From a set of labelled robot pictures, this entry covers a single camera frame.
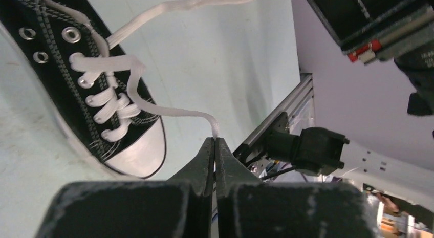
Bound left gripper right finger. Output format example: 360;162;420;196
215;138;380;237

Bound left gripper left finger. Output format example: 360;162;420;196
36;138;215;237

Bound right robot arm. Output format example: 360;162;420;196
278;0;433;209

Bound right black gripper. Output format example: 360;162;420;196
307;0;433;116

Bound black canvas sneaker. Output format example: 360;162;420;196
1;0;253;179

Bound aluminium frame rail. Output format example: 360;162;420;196
233;73;313;168

